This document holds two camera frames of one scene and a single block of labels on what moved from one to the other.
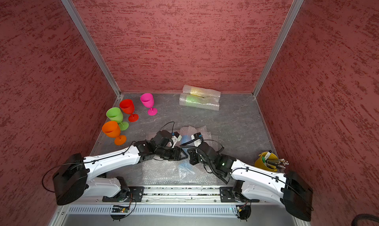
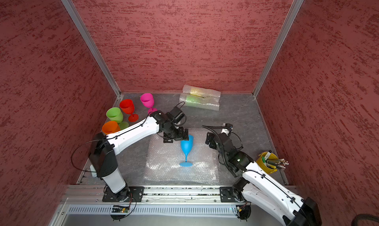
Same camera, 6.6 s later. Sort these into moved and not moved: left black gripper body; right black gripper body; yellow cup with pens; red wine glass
Moved: right black gripper body; left black gripper body
Not moved: yellow cup with pens; red wine glass
